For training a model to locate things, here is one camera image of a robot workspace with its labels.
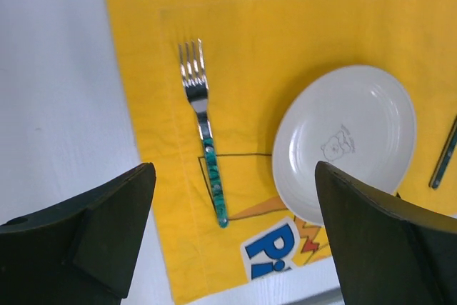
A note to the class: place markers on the metal fork green handle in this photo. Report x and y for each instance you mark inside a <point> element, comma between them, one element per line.
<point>196,88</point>

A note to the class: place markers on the cream upturned bowl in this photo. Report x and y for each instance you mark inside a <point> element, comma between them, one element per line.
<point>358,118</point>

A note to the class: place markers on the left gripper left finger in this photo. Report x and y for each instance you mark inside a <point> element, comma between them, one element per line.
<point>82,250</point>

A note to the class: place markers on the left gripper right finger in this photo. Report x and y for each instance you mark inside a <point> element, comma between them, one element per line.
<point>386,250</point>

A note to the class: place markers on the yellow printed cloth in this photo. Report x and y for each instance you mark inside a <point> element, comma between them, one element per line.
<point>260,54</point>

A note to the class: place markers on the metal spoon green handle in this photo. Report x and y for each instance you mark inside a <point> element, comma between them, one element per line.
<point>444,159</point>

